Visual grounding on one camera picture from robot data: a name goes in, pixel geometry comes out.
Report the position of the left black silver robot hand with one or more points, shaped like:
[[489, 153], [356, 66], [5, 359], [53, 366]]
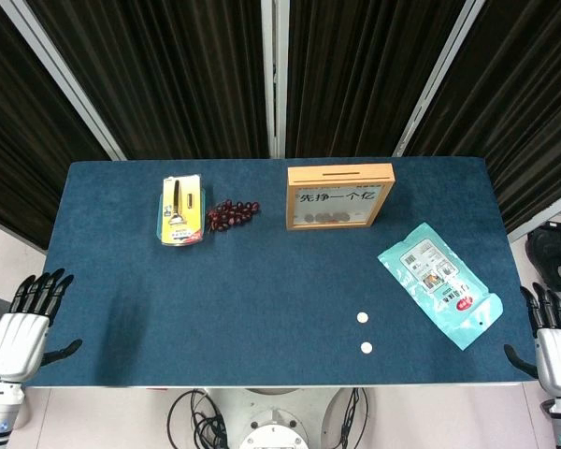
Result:
[[14, 346]]

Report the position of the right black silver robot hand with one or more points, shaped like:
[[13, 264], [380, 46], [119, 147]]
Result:
[[558, 355]]

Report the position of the silver coin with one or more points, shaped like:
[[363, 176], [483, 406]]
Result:
[[366, 347], [363, 317]]

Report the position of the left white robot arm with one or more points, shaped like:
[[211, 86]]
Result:
[[0, 411]]

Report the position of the white gray robot base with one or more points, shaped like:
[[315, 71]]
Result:
[[271, 430]]

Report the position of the black shoe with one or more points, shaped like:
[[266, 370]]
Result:
[[547, 252]]

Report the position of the teal wet wipes packet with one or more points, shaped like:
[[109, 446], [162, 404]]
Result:
[[430, 285]]

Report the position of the black pleated curtain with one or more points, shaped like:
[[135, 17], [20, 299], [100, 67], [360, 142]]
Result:
[[168, 84], [519, 117], [18, 140], [355, 70]]

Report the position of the yellow razor blister pack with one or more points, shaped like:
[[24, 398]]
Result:
[[182, 210]]

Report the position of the blue fabric table cloth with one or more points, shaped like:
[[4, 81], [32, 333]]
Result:
[[262, 290]]

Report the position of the dark red grape bunch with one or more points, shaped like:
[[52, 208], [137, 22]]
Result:
[[234, 212]]

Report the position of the gray partition frame post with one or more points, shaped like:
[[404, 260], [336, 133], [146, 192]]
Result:
[[273, 70], [437, 75], [61, 75], [533, 221]]

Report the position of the wooden coin box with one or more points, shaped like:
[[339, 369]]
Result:
[[308, 175]]

